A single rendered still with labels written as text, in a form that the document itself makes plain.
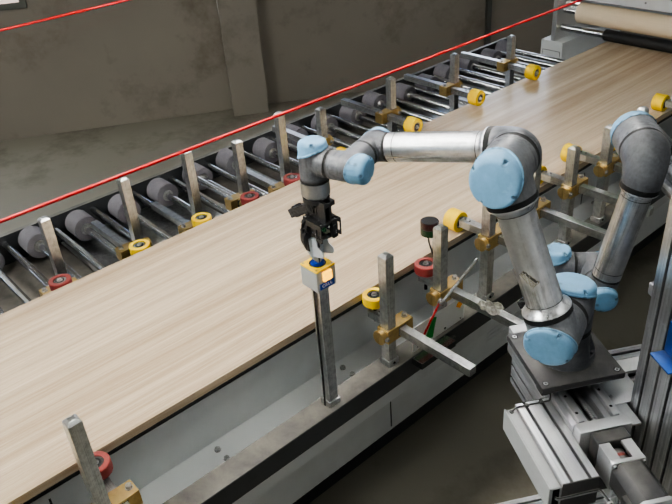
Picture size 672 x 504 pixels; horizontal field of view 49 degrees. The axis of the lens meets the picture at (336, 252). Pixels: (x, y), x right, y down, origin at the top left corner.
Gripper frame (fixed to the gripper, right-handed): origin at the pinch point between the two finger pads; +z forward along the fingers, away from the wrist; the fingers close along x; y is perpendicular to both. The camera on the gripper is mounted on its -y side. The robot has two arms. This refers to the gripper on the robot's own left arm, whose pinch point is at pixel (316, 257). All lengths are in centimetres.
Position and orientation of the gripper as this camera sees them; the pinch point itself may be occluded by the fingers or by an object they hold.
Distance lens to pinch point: 201.0
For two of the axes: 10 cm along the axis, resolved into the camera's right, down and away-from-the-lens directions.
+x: 7.4, -4.0, 5.4
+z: 0.6, 8.4, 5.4
